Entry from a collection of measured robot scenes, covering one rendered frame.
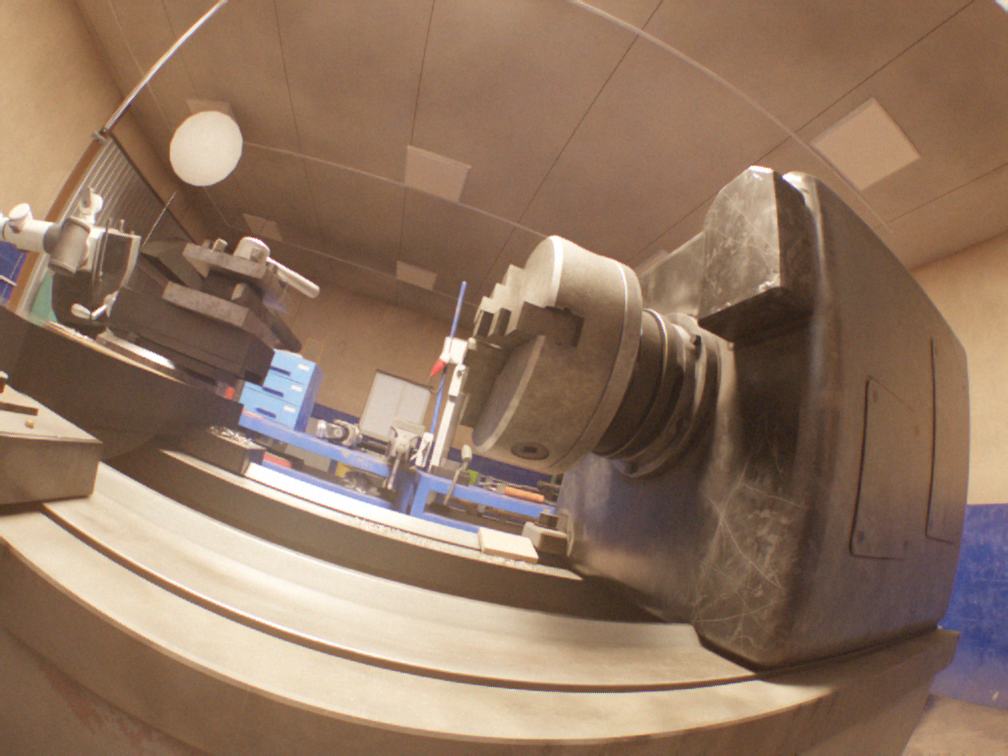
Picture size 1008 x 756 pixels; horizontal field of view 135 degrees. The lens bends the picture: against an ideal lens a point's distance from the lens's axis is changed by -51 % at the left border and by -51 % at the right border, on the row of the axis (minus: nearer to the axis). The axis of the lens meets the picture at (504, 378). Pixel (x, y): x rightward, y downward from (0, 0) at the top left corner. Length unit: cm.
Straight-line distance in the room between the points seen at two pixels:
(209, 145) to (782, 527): 446
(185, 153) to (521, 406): 429
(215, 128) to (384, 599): 434
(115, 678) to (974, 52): 333
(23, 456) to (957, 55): 330
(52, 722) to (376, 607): 25
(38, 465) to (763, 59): 294
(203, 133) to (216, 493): 405
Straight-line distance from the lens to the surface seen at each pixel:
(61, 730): 35
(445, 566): 56
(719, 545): 41
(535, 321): 36
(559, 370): 35
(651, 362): 44
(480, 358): 46
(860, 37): 286
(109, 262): 155
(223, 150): 446
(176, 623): 23
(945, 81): 316
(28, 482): 29
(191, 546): 31
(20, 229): 157
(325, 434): 243
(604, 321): 37
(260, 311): 72
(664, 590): 46
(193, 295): 72
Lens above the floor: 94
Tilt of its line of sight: 13 degrees up
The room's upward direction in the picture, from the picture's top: 16 degrees clockwise
